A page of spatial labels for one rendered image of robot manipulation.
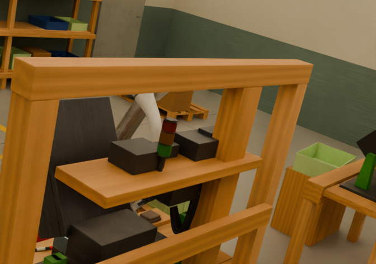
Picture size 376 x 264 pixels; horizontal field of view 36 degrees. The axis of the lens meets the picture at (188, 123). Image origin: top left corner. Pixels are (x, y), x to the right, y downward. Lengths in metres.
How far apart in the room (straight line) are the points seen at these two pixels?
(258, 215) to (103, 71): 1.24
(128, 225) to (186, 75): 0.70
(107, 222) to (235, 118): 0.64
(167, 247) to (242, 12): 8.45
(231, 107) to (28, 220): 0.95
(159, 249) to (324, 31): 7.78
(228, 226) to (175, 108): 5.85
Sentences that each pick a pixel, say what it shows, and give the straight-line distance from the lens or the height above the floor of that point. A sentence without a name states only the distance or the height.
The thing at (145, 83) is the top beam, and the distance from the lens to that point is 1.76.
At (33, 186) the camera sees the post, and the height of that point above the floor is 1.61.
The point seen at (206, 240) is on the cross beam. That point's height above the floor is 1.24.
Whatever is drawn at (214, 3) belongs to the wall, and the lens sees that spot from 10.70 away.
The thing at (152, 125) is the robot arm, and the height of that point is 1.46.
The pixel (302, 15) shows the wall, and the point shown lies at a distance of 9.77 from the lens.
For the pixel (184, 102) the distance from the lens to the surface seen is 8.28.
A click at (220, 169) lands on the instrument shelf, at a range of 2.20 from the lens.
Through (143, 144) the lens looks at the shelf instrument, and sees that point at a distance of 2.05.
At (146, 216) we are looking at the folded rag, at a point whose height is 0.93.
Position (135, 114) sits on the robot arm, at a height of 1.41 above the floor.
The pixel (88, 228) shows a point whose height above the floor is 1.24.
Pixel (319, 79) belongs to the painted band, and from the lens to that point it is 9.61.
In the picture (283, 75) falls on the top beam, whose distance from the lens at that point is 2.44.
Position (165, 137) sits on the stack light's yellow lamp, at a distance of 1.98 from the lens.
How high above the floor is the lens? 2.28
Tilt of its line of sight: 16 degrees down
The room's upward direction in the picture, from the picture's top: 13 degrees clockwise
